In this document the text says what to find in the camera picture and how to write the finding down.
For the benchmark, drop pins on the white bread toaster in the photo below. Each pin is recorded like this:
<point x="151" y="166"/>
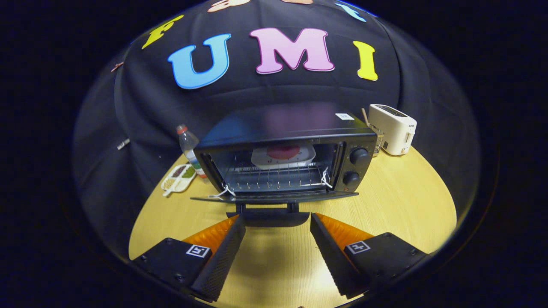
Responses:
<point x="391" y="128"/>

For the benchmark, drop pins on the wooden stick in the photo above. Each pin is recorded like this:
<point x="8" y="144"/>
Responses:
<point x="365" y="116"/>

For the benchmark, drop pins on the clear plastic water bottle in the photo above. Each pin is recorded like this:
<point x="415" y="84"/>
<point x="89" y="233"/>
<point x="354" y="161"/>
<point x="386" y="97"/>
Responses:
<point x="188" y="147"/>

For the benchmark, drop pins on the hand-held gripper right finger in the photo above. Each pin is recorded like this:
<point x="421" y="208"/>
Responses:
<point x="332" y="256"/>

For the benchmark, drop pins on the pink ham slice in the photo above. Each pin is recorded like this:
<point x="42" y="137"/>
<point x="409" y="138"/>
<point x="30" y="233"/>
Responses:
<point x="282" y="151"/>

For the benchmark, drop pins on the black backdrop cloth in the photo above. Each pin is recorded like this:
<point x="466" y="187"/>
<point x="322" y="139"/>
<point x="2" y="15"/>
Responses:
<point x="128" y="119"/>

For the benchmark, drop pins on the white square plate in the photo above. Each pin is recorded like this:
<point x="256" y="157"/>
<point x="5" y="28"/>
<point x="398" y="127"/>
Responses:
<point x="261" y="161"/>

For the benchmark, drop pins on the white cloth clip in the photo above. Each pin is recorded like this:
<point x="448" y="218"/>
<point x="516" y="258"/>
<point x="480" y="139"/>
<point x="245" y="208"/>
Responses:
<point x="123" y="144"/>

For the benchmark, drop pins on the pink cloth clip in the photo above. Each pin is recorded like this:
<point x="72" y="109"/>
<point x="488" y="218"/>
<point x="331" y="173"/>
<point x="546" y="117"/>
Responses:
<point x="117" y="66"/>

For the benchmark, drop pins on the divided white snack dish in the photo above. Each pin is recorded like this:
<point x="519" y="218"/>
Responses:
<point x="177" y="179"/>

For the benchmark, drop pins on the black toaster oven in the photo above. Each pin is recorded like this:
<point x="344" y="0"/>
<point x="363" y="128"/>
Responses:
<point x="282" y="124"/>

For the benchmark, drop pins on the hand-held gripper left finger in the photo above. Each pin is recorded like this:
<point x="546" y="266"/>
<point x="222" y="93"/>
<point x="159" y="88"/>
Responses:
<point x="222" y="256"/>

